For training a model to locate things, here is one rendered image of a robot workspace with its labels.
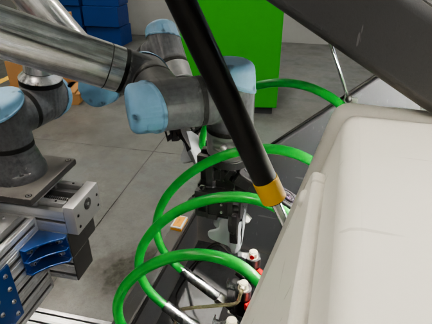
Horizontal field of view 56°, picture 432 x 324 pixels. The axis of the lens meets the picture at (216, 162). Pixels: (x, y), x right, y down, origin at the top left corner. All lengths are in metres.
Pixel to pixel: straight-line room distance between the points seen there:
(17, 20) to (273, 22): 3.38
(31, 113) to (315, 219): 1.05
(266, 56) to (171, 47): 3.09
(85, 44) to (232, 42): 3.34
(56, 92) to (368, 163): 1.10
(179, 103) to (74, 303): 1.80
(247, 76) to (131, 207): 2.30
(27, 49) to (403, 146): 0.56
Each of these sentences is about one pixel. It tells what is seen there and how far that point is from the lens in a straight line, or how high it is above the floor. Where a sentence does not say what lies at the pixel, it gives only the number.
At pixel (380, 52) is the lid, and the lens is 0.21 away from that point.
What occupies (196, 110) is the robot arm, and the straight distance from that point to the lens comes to 0.58.
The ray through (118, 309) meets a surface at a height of 1.18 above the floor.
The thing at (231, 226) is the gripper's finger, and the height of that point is 1.19.
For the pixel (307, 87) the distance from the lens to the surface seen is 0.66.
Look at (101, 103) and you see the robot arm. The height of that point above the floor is 1.32.
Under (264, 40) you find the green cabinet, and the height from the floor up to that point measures 0.75.
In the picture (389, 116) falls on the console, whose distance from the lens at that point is 0.22.
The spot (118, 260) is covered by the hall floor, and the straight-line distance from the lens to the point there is 2.44.
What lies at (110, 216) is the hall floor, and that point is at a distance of 2.78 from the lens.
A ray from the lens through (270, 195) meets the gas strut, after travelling 0.30.
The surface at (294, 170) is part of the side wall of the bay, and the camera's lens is 1.02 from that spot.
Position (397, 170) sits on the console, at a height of 1.55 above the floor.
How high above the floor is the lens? 1.63
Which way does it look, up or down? 30 degrees down
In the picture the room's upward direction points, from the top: straight up
